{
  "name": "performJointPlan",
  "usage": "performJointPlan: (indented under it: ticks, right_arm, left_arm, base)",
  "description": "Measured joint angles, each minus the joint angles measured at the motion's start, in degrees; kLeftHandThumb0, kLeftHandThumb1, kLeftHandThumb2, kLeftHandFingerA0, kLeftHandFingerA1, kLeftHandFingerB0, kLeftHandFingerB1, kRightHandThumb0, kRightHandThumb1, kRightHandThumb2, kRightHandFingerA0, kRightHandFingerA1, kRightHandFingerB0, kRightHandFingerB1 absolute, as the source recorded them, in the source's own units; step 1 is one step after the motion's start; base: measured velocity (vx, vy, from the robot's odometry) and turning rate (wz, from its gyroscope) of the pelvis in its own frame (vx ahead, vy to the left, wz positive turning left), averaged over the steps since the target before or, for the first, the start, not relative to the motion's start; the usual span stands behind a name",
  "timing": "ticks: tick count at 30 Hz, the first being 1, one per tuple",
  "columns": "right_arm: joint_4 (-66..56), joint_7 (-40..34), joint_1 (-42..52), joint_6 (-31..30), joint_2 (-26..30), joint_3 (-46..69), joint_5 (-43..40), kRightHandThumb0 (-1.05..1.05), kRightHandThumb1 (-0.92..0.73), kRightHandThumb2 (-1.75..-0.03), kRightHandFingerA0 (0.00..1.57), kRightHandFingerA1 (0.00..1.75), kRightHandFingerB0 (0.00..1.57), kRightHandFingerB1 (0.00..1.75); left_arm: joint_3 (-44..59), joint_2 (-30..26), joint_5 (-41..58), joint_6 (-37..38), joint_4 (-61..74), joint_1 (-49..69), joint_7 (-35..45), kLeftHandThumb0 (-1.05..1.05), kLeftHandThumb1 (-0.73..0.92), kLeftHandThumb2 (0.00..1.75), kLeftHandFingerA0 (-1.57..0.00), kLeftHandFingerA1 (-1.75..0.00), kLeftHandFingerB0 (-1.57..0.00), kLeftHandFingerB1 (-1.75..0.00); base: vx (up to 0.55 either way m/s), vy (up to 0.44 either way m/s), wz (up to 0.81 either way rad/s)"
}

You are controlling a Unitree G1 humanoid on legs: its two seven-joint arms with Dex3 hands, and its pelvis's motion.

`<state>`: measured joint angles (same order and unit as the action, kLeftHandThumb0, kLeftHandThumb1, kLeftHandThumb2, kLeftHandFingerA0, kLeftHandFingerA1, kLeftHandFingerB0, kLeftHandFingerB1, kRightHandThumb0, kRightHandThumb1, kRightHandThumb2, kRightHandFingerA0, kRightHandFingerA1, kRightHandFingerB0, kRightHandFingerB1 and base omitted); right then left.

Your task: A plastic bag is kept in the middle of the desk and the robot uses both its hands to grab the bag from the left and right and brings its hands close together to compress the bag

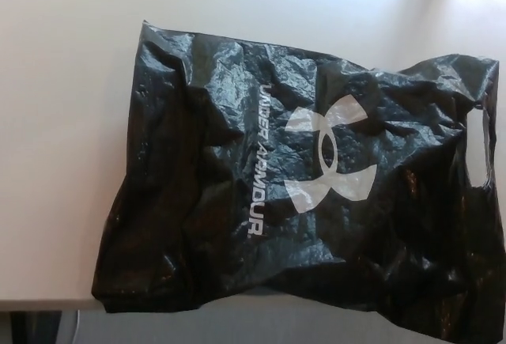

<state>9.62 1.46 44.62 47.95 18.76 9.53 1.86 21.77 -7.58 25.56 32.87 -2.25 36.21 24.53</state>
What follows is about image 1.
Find black plastic Under Armour bag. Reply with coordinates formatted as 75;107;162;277
91;19;506;344

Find white cable under desk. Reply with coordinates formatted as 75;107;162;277
70;309;82;344

